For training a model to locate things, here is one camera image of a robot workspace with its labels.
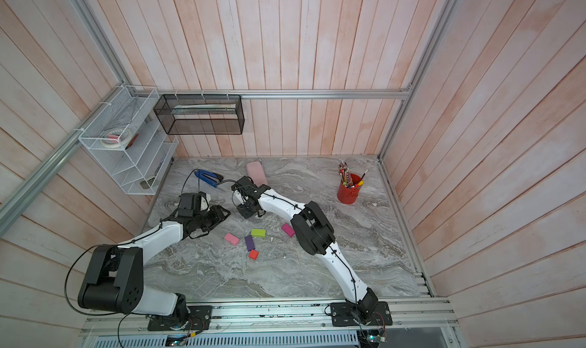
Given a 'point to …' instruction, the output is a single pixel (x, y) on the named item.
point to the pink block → (232, 239)
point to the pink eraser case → (255, 170)
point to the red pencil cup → (348, 189)
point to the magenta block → (288, 230)
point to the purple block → (249, 242)
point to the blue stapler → (207, 177)
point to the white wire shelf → (139, 166)
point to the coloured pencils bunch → (344, 172)
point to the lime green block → (258, 233)
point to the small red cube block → (253, 254)
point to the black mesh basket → (201, 114)
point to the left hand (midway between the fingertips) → (228, 217)
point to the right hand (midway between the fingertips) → (245, 209)
